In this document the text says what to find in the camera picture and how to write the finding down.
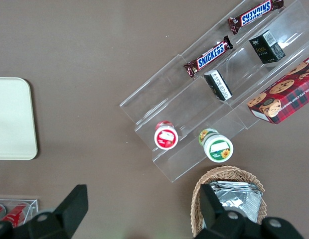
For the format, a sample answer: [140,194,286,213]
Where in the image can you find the clear acrylic bottle rack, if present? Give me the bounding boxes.
[0,198,40,229]

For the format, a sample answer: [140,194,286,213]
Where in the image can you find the Snickers chocolate bar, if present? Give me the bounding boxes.
[227,0,285,35]
[183,35,234,79]

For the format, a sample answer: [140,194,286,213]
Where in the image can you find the small black box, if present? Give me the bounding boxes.
[248,29,287,65]
[203,69,233,102]

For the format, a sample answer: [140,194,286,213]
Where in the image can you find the red lid yogurt cup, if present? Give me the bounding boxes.
[154,119,179,151]

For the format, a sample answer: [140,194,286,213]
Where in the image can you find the red tartan cookie box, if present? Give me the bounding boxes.
[246,54,309,125]

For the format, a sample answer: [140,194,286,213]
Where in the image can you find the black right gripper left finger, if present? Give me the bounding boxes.
[0,184,89,239]

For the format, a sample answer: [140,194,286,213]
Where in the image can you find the clear acrylic stepped stand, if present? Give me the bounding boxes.
[119,0,309,184]

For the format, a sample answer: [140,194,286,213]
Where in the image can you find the light tan wicker basket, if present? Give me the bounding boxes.
[190,165,268,239]

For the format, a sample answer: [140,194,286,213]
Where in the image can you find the silver foil packets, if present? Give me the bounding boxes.
[208,181,264,225]

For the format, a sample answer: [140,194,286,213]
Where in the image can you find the beige plastic tray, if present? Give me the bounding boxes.
[0,77,39,161]

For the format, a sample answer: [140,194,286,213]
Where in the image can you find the green lid yogurt cup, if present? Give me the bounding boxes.
[198,128,234,163]

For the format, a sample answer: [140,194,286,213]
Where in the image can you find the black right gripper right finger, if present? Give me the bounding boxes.
[193,183,305,239]

